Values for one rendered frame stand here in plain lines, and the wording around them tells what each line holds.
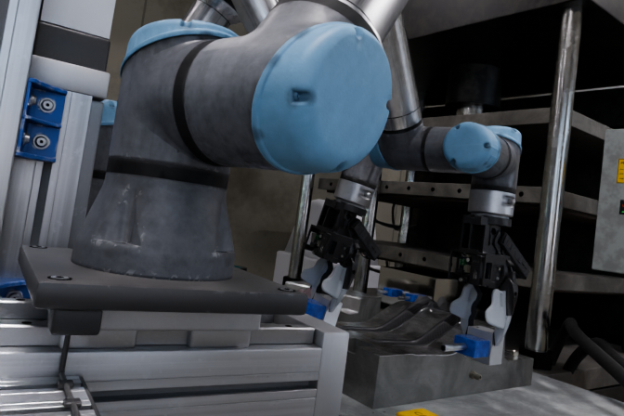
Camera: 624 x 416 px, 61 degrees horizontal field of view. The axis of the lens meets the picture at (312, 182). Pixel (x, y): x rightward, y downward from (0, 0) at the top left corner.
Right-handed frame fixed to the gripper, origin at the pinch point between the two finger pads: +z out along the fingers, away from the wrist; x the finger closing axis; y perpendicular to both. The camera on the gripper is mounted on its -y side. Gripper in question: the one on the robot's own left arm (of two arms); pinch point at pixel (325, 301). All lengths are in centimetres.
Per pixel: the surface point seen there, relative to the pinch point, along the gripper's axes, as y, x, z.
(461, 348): -5.1, 29.2, -3.4
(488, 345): -10.3, 30.6, -5.0
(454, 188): -74, -38, -38
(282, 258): -153, -227, 26
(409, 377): -7.2, 19.9, 5.9
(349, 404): 2.9, 17.5, 12.6
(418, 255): -77, -47, -12
